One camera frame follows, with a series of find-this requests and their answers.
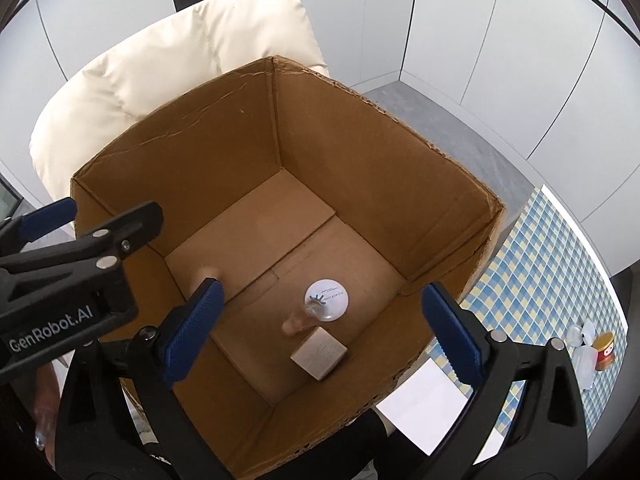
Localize brown cardboard box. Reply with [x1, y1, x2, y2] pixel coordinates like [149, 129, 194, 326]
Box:
[70, 55, 511, 480]

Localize blue checkered tablecloth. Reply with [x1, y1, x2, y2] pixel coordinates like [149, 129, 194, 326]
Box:
[430, 185, 630, 436]

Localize clear pinkish bottle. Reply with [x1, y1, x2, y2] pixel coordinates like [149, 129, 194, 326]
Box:
[281, 302, 326, 337]

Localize person's left hand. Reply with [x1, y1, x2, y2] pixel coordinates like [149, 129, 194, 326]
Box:
[30, 360, 63, 466]

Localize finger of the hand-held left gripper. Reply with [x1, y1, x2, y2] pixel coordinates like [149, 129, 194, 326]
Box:
[0, 196, 79, 253]
[0, 202, 163, 273]

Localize person's black trousers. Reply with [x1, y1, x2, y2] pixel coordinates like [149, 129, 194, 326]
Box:
[350, 410, 451, 480]

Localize small white carton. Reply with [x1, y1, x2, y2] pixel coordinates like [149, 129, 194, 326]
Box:
[290, 326, 349, 381]

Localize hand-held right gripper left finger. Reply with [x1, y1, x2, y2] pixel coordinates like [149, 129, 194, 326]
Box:
[54, 279, 236, 480]

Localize round white powder compact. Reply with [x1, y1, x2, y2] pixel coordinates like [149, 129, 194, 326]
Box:
[304, 277, 351, 322]

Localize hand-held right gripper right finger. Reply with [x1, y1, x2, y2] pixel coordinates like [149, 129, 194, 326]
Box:
[421, 281, 590, 480]

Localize tan powder puff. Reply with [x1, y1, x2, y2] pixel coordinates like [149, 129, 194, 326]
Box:
[192, 265, 223, 291]

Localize red gold can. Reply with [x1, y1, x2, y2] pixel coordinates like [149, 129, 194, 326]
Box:
[592, 332, 617, 373]

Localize cream padded armchair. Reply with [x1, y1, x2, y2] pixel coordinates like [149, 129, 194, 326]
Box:
[30, 0, 331, 206]

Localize white table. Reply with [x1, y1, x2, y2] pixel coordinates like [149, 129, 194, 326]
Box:
[375, 182, 631, 456]

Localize clear plastic case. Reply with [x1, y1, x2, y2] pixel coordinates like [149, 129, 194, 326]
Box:
[570, 347, 598, 391]

